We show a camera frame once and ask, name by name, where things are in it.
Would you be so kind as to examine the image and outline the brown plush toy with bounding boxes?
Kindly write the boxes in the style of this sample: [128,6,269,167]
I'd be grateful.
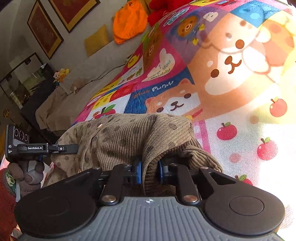
[70,77,89,95]

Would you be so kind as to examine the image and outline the black cable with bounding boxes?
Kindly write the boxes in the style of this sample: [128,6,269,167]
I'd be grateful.
[87,59,130,84]

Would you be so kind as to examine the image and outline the colourful cartoon printed blanket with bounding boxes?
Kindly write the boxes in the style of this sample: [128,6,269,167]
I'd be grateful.
[72,0,296,235]

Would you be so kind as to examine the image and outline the glass fish tank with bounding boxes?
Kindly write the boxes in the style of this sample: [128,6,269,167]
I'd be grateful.
[0,52,56,112]

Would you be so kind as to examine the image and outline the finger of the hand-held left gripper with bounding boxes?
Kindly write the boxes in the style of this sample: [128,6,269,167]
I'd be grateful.
[47,144,79,154]

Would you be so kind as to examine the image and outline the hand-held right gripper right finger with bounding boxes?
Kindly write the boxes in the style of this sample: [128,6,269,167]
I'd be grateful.
[158,160,237,205]

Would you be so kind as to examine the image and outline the small picture frame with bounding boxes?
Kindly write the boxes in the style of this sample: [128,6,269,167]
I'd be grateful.
[27,0,64,60]

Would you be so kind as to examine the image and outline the person's left hand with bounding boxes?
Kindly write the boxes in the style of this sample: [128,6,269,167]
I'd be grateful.
[9,160,45,197]

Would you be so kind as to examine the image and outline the yellow cushion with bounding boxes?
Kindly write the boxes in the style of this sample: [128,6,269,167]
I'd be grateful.
[84,24,110,58]

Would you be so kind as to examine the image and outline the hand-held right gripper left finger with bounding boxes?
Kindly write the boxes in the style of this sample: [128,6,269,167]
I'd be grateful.
[67,159,142,206]

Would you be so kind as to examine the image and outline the light brown dotted corduroy garment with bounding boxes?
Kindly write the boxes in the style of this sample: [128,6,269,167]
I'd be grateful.
[43,113,208,197]

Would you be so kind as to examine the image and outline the orange cloth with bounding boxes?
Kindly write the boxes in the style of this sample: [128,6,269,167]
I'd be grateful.
[113,0,149,45]

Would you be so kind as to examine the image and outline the white sofa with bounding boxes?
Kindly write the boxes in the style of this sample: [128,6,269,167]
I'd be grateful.
[35,21,154,137]

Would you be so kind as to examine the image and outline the yellow monkey toy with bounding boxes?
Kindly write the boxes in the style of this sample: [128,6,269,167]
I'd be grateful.
[53,68,70,88]

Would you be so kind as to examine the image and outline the large picture frame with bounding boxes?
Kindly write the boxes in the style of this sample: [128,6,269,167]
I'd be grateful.
[48,0,101,33]

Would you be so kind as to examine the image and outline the person's red sleeved left forearm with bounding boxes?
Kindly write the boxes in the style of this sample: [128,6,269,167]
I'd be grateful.
[0,168,18,241]

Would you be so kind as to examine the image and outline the red plush blanket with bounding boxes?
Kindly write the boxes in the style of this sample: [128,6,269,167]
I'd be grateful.
[147,0,197,26]

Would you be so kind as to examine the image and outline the dark brown corduroy pants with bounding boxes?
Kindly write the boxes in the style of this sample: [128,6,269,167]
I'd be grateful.
[180,139,223,174]

